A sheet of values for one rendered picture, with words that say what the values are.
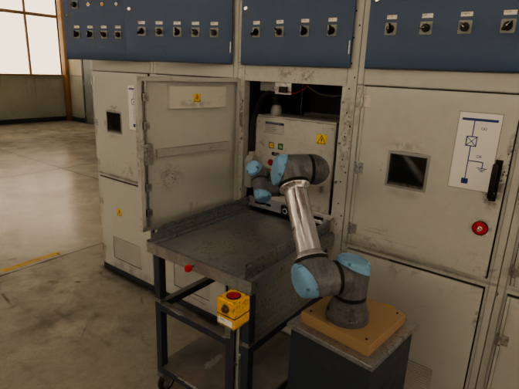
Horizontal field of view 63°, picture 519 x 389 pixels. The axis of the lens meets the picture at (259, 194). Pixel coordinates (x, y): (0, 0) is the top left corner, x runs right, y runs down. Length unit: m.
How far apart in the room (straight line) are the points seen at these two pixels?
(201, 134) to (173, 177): 0.28
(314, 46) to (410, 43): 0.44
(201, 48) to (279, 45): 0.47
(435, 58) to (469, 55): 0.12
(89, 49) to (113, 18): 0.27
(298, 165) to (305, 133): 0.67
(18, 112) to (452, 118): 12.37
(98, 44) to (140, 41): 0.56
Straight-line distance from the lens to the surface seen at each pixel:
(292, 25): 2.18
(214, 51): 2.44
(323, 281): 1.41
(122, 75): 3.12
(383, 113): 1.96
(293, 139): 2.25
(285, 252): 1.86
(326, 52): 2.08
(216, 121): 2.33
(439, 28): 1.90
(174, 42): 2.53
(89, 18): 3.17
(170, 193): 2.23
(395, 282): 2.11
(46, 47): 13.85
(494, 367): 2.16
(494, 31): 1.86
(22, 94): 13.43
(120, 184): 3.30
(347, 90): 2.04
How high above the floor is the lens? 1.62
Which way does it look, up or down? 16 degrees down
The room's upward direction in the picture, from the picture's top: 2 degrees clockwise
